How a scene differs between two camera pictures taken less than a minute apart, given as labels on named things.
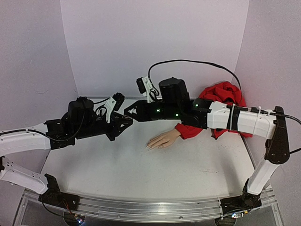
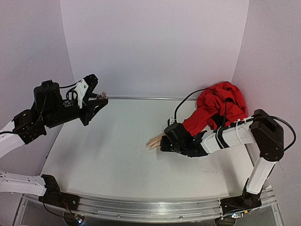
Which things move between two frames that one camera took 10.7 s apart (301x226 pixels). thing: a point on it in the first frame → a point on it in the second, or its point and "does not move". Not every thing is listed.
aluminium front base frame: [152, 209] does not move
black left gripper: [117, 124] → [90, 112]
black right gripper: [143, 110] → [164, 145]
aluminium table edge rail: [147, 97] does not move
